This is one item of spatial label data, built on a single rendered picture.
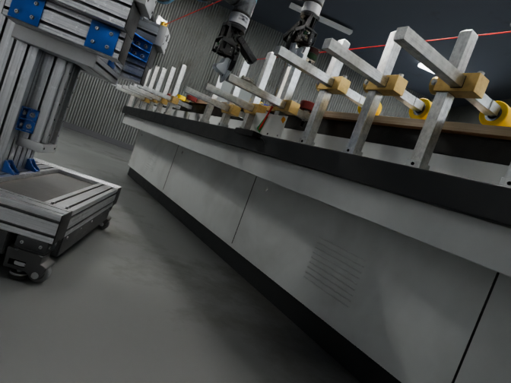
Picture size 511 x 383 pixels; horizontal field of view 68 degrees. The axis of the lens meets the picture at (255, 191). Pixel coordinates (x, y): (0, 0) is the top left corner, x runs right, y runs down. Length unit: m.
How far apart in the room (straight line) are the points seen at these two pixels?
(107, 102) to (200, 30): 2.45
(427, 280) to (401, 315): 0.14
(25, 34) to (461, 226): 1.43
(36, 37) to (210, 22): 7.31
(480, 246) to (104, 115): 8.02
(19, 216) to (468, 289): 1.28
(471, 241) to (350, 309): 0.58
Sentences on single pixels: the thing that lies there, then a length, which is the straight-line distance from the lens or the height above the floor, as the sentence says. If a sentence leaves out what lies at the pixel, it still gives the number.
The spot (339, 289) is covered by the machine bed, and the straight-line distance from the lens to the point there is 1.48.
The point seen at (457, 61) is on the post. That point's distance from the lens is 1.20.
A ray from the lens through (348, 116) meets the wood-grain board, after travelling 1.64.
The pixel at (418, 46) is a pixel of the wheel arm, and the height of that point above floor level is 0.94.
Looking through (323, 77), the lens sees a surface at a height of 0.94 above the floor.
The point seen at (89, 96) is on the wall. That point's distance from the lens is 8.66.
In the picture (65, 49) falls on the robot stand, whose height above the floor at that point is 0.71.
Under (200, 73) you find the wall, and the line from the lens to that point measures 8.45.
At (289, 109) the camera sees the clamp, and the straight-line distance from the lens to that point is 1.62.
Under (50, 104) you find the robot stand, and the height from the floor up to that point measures 0.51.
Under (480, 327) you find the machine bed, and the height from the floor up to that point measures 0.36.
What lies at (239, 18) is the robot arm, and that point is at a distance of 1.54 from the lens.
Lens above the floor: 0.55
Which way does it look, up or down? 3 degrees down
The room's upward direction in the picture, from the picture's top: 20 degrees clockwise
